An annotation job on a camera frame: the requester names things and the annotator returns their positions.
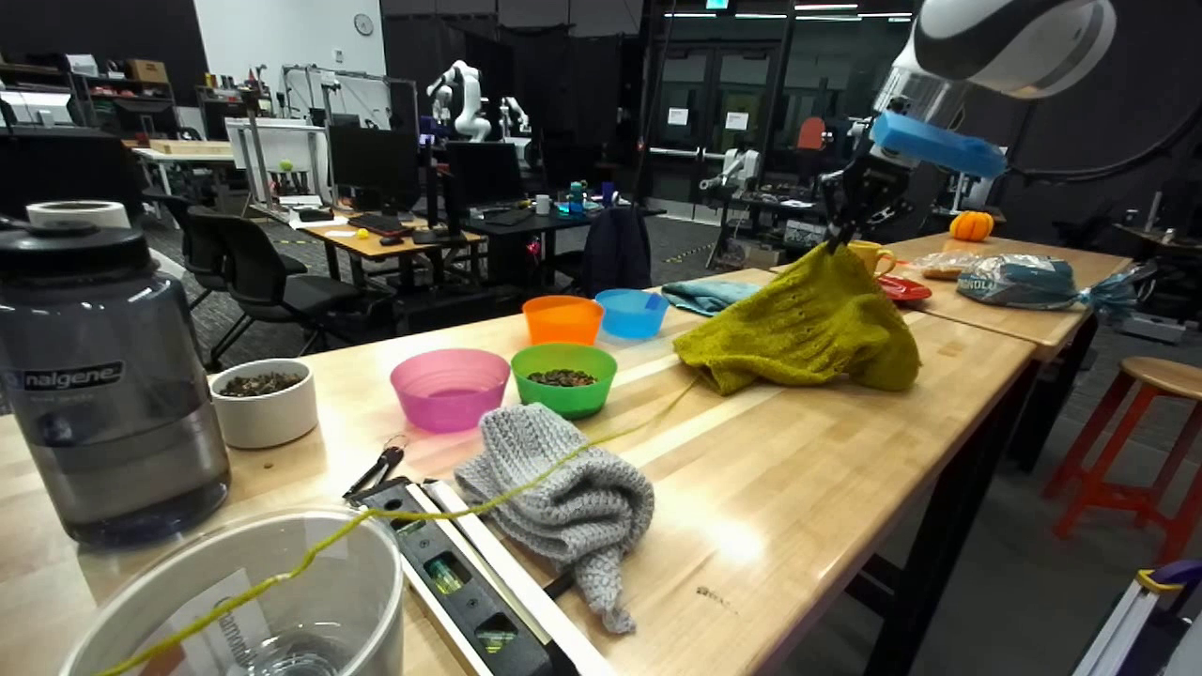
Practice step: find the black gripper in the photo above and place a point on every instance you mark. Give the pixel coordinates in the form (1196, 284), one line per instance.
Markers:
(878, 182)

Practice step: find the yellow knit cloth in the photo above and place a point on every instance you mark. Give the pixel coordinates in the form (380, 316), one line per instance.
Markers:
(801, 334)

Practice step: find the small white background robot arm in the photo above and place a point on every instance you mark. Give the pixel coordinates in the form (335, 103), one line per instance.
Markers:
(514, 117)

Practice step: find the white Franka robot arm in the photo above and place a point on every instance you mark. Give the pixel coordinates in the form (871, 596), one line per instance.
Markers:
(1016, 42)

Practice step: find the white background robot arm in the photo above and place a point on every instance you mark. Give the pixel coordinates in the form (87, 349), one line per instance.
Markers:
(460, 98)

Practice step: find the teal cloth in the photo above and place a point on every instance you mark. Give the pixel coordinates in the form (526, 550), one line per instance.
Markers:
(709, 294)

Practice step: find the grey knit cloth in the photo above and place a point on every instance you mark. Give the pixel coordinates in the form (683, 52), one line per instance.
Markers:
(564, 501)

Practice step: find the yellow cup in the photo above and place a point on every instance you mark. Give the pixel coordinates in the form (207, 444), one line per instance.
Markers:
(883, 262)

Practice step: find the red plate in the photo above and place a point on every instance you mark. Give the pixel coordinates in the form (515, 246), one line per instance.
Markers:
(910, 294)

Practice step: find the small beige object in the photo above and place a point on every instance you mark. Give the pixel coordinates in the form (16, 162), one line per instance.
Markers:
(941, 265)

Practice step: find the small orange object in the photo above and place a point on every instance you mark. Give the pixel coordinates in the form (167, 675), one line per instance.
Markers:
(972, 228)

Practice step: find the blue plastic bowl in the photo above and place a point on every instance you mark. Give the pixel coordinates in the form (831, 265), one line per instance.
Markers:
(633, 316)

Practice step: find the crumpled clear plastic bag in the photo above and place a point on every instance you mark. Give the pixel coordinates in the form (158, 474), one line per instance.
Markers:
(1116, 289)

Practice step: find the orange plastic bowl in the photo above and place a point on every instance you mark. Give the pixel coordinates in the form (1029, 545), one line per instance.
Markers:
(560, 324)

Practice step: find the green plastic bowl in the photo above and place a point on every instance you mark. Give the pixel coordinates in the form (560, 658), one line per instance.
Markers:
(564, 392)

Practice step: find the orange metal stool wooden seat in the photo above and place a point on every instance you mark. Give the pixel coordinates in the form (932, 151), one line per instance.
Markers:
(1166, 377)

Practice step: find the black monitor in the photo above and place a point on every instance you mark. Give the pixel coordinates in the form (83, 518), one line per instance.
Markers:
(485, 173)
(372, 166)

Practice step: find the pink plastic bowl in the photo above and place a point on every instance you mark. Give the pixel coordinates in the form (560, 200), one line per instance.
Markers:
(448, 387)

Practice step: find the wooden desk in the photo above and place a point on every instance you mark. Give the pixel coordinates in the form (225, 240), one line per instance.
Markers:
(362, 240)

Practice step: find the black spirit level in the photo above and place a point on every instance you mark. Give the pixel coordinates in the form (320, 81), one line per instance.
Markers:
(455, 589)

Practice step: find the small black clip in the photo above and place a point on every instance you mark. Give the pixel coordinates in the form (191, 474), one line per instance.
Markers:
(372, 474)

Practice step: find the black office chair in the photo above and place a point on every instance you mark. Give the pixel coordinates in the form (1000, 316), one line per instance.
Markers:
(251, 270)

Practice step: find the small white ceramic bowl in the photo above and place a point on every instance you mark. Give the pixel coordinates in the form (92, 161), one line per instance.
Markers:
(266, 406)

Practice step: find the large white bowl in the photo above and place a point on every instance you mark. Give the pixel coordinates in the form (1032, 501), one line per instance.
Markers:
(352, 613)

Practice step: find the dark storage shelf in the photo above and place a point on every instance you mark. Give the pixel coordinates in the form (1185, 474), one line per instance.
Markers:
(126, 97)

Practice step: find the white paper label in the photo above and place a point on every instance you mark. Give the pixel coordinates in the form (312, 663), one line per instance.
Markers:
(207, 622)

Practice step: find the grey blender jar black lid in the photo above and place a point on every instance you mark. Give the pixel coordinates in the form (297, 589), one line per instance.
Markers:
(106, 387)

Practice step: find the wooden table black frame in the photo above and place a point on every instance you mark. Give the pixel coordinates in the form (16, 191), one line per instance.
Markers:
(1029, 324)
(777, 501)

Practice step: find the metal rail with yellow clip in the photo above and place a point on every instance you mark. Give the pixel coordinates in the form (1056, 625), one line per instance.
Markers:
(1129, 632)

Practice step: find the round wall clock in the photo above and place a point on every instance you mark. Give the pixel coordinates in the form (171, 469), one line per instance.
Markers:
(362, 23)

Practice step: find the white frame box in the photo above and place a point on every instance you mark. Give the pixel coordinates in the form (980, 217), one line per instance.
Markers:
(275, 137)

